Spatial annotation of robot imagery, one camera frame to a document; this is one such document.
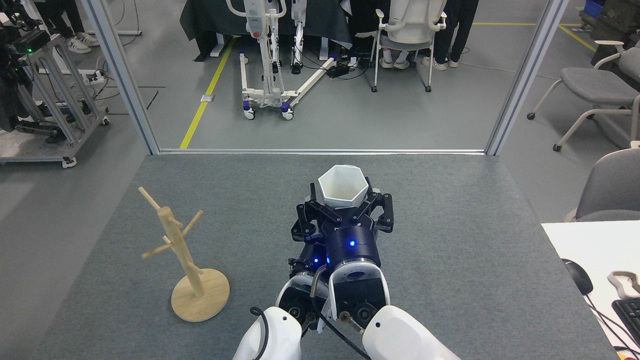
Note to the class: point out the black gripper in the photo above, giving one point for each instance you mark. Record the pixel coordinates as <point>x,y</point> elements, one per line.
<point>307,260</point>
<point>352,245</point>

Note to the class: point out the white hexagonal cup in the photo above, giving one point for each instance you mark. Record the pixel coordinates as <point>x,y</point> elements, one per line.
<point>344,187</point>

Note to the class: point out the wooden cup rack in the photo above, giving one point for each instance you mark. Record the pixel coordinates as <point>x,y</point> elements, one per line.
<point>172,230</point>

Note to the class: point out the black power strip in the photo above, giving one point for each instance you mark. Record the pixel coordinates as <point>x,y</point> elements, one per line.
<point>338,71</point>

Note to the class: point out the metal floor outlet plate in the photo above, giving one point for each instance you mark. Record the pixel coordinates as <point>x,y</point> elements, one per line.
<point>208,98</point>

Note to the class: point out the white wheeled stand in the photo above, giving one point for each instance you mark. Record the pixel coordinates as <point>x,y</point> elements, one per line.
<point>260,50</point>

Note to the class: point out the narrow white stand column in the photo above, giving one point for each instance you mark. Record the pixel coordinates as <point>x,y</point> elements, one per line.
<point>298,30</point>

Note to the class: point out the seated person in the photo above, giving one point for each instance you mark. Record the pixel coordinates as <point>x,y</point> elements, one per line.
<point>365,20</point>

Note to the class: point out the white office chair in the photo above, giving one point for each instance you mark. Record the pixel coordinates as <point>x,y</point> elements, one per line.
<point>412,25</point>

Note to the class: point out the standing person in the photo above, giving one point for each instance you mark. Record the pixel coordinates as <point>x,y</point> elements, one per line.
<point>457,25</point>

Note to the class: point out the black computer mouse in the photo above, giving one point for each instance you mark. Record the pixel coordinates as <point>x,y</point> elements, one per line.
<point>579,276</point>

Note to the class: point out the black table cloth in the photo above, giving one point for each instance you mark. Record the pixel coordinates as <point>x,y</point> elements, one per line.
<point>210,20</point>

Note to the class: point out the white desk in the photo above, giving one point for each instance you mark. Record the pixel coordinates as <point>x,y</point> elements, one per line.
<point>595,245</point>

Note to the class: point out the grey chair backrest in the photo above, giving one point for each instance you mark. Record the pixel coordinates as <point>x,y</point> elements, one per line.
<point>612,185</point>

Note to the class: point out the white power strip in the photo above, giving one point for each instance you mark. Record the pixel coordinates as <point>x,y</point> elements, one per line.
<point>95,76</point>

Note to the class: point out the grey chair with armrest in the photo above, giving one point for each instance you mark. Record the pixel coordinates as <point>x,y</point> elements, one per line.
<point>595,85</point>

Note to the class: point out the white grey handheld device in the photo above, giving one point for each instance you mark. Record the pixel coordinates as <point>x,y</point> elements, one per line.
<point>622,285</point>

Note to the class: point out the black keyboard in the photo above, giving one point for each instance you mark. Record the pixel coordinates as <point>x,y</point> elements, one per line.
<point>631,320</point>

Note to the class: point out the person in white shoes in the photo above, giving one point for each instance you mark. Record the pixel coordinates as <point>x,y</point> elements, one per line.
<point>75,42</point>

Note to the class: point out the blue bin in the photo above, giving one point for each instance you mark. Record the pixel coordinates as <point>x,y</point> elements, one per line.
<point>594,7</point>

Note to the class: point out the silver frame post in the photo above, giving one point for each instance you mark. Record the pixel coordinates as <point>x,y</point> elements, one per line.
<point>525,80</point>
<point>122,75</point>

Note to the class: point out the aluminium frame cart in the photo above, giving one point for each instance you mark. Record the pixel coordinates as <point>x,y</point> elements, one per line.
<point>60,100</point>

